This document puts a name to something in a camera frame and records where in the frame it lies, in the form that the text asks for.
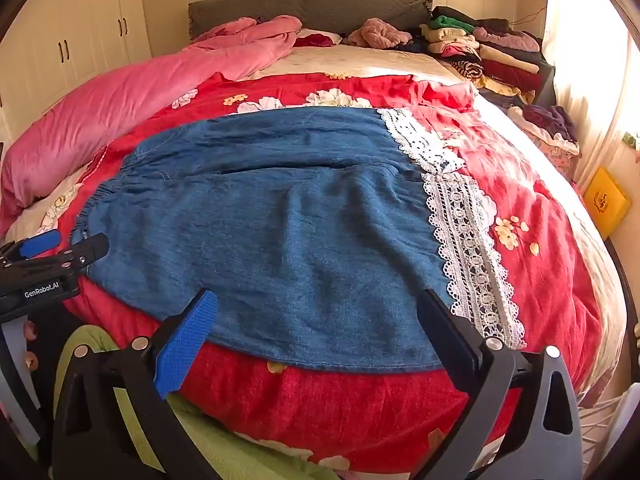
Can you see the purple crumpled clothes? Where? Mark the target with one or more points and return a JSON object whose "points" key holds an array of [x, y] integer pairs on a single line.
{"points": [[550, 120]]}

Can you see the yellow box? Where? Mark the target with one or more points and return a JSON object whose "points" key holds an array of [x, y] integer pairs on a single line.
{"points": [[605, 202]]}

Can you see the pink quilt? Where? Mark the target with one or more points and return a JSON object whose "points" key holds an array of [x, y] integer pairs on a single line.
{"points": [[100, 110]]}

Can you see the stack of folded clothes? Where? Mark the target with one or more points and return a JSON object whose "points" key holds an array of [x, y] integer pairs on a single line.
{"points": [[500, 55]]}

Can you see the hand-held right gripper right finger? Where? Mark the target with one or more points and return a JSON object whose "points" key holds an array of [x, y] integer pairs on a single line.
{"points": [[452, 332]]}

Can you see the cream bedsheet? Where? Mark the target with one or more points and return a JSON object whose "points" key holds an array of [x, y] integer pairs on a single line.
{"points": [[350, 60]]}

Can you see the cream wardrobe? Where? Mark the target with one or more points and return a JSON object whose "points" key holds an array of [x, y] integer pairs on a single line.
{"points": [[75, 25]]}

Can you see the blue denim pants lace trim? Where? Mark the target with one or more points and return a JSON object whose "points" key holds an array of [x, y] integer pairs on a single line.
{"points": [[275, 220]]}

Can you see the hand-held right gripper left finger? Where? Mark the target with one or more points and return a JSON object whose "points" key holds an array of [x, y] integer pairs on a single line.
{"points": [[186, 342]]}

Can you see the pink fuzzy garment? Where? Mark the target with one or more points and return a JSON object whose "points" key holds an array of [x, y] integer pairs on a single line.
{"points": [[377, 34]]}

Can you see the dark red garment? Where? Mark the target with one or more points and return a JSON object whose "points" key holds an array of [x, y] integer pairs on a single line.
{"points": [[316, 39]]}

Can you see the grey padded headboard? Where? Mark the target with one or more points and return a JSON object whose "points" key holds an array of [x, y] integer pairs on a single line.
{"points": [[325, 5]]}

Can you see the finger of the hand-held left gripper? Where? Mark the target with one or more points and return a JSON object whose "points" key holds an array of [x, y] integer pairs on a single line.
{"points": [[85, 254], [40, 243]]}

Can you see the green fleece clothing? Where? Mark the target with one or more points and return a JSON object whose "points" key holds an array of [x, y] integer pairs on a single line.
{"points": [[240, 455]]}

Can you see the cream curtain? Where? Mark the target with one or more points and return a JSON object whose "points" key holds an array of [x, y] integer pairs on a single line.
{"points": [[580, 60]]}

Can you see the red floral blanket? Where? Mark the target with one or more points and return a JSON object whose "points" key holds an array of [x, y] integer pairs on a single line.
{"points": [[542, 240]]}

